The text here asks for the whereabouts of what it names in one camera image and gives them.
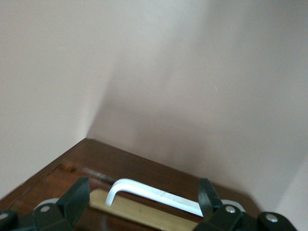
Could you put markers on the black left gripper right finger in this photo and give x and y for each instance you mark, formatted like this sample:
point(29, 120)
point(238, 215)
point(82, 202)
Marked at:
point(209, 204)

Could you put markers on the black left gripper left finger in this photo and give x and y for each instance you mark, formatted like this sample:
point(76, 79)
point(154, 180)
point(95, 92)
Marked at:
point(74, 199)

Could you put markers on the light wood drawer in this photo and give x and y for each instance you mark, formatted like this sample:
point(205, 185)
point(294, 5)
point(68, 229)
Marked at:
point(168, 178)

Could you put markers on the dark wooden cabinet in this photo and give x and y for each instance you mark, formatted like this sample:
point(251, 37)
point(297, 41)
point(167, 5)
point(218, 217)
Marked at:
point(91, 154)

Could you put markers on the brown table cover mat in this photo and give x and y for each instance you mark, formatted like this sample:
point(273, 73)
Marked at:
point(168, 72)

